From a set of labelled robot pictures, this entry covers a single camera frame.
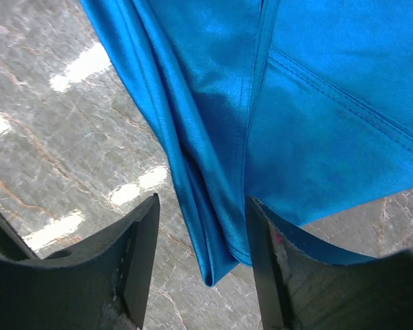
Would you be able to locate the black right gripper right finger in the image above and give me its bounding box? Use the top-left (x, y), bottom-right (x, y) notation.
top-left (245, 198), bottom-right (413, 329)

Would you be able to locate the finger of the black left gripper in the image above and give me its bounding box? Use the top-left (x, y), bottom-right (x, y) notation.
top-left (0, 213), bottom-right (38, 261)

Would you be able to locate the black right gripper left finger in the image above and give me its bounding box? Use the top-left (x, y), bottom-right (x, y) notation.
top-left (0, 195), bottom-right (160, 329)

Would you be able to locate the blue satin napkin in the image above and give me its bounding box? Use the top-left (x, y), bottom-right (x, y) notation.
top-left (82, 1), bottom-right (413, 286)

